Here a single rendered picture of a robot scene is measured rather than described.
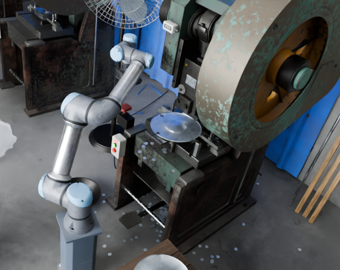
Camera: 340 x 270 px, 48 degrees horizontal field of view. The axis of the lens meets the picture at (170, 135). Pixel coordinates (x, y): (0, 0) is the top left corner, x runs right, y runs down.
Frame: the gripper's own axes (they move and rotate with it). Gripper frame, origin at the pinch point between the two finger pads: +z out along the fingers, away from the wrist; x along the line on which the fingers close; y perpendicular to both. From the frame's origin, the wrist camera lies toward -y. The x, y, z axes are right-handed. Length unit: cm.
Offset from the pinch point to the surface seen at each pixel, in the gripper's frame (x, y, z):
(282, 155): -132, -52, 70
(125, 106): 0.4, -0.4, 8.5
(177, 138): -2.9, -41.6, 5.7
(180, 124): -13.9, -33.1, 5.5
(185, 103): -11.4, -34.9, -10.4
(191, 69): -14.5, -31.7, -28.5
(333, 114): -138, -72, 18
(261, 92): -16, -73, -37
